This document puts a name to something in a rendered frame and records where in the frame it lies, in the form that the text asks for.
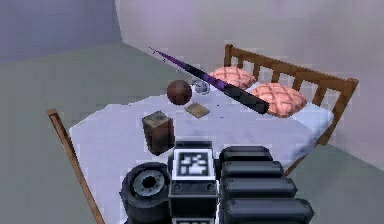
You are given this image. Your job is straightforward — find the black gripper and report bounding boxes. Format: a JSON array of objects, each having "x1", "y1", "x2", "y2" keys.
[{"x1": 119, "y1": 161, "x2": 172, "y2": 224}]

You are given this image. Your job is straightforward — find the brown box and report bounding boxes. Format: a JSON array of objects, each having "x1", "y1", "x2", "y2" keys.
[{"x1": 141, "y1": 110, "x2": 176, "y2": 156}]

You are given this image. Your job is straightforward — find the wooden bed with white sheet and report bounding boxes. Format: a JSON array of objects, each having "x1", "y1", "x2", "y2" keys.
[{"x1": 46, "y1": 43, "x2": 360, "y2": 224}]

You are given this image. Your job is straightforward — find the tan book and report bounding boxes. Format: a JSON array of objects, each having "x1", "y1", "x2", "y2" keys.
[{"x1": 183, "y1": 102, "x2": 211, "y2": 119}]

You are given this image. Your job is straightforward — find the brown basketball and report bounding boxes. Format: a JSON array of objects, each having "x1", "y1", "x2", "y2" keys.
[{"x1": 166, "y1": 79, "x2": 193, "y2": 106}]

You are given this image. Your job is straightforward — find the small grey round object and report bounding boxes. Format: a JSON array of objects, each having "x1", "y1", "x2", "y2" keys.
[{"x1": 193, "y1": 79, "x2": 211, "y2": 96}]

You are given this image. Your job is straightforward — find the purple and black baseball bat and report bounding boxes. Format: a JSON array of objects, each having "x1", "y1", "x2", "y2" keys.
[{"x1": 148, "y1": 46, "x2": 270, "y2": 116}]

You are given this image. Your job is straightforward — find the pink quilted pillow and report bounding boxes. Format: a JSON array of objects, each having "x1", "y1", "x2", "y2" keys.
[
  {"x1": 249, "y1": 82, "x2": 308, "y2": 119},
  {"x1": 209, "y1": 66, "x2": 258, "y2": 91}
]

